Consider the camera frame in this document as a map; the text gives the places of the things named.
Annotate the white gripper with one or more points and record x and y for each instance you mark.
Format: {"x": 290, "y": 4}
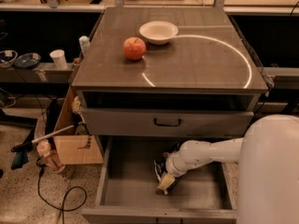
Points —
{"x": 175, "y": 165}

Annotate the blue chip bag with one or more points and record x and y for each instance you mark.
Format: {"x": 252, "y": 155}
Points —
{"x": 159, "y": 167}

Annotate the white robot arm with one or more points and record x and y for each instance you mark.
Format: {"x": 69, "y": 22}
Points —
{"x": 268, "y": 160}

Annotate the open grey middle drawer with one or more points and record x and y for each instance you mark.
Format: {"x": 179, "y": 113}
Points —
{"x": 128, "y": 194}

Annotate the closed grey top drawer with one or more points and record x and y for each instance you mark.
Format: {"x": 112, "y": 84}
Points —
{"x": 166, "y": 123}

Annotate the grey drawer cabinet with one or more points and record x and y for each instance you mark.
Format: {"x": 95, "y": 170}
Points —
{"x": 205, "y": 67}

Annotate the cardboard box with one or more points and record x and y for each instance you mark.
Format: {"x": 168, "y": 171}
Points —
{"x": 72, "y": 147}

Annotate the red apple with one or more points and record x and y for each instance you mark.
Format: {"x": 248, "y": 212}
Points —
{"x": 134, "y": 48}

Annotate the white bowl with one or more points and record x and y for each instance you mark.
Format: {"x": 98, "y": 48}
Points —
{"x": 158, "y": 32}

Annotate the white plastic bottle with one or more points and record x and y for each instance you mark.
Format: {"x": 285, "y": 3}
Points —
{"x": 84, "y": 42}

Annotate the grey side shelf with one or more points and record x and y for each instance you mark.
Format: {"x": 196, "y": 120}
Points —
{"x": 43, "y": 73}

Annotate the white paper cup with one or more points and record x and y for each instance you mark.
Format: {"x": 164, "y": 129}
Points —
{"x": 59, "y": 58}

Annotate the dark blue plate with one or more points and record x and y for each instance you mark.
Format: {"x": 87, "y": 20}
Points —
{"x": 28, "y": 61}

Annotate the small patterned bowl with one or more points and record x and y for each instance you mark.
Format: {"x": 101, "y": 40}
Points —
{"x": 7, "y": 58}

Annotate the white-handled broom stick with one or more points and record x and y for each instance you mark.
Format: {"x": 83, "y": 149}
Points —
{"x": 35, "y": 141}

